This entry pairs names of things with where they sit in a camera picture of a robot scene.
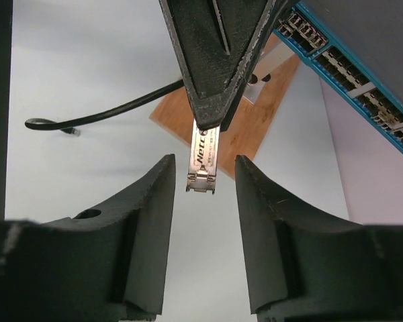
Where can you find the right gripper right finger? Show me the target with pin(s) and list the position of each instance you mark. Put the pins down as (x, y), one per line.
(304, 264)

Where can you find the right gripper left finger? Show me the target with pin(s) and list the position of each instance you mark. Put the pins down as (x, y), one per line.
(108, 263)

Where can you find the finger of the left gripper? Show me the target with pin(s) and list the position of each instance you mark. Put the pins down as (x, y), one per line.
(217, 45)

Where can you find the silver transceiver module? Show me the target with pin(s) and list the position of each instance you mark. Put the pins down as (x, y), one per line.
(203, 160)

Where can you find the dark grey network switch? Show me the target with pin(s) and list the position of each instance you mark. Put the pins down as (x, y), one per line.
(356, 47)

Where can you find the wooden board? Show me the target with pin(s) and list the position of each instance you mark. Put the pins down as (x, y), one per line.
(254, 114)

